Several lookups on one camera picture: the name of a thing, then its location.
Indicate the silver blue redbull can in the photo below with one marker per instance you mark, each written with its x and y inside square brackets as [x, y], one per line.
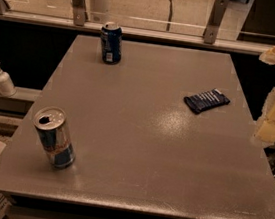
[52, 129]

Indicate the blue pepsi can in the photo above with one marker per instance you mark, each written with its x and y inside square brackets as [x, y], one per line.
[111, 36]

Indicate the right metal railing bracket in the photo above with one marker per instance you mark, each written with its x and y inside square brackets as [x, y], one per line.
[215, 19]

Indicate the white pump dispenser bottle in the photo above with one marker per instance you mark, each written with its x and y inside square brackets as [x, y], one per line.
[7, 87]

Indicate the dark blue snack packet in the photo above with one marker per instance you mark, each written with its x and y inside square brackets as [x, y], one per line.
[206, 100]

